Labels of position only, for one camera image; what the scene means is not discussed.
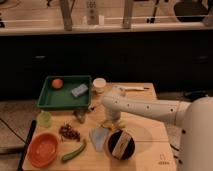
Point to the white cup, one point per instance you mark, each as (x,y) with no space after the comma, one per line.
(99,84)

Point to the brown grape bunch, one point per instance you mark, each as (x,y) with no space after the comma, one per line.
(67,131)

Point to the grey blue sponge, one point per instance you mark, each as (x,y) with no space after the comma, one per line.
(80,90)

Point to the wooden block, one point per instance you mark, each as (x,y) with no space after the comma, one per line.
(121,145)

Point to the grey blue cloth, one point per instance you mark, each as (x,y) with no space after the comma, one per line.
(98,136)

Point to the green cucumber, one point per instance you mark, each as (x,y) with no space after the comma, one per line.
(75,153)

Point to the orange fruit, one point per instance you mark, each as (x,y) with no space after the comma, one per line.
(57,83)

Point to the orange bowl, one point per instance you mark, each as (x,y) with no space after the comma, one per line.
(43,150)

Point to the yellow banana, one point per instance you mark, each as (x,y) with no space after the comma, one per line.
(113,125)

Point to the metal cup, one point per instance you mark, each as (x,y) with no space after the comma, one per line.
(80,115)

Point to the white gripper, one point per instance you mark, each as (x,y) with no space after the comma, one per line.
(112,116)

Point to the light green plastic cup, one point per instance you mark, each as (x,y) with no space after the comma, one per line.
(44,119)

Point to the green plastic tray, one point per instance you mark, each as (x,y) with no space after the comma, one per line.
(63,99)

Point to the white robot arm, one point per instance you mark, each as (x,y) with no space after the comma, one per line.
(194,118)

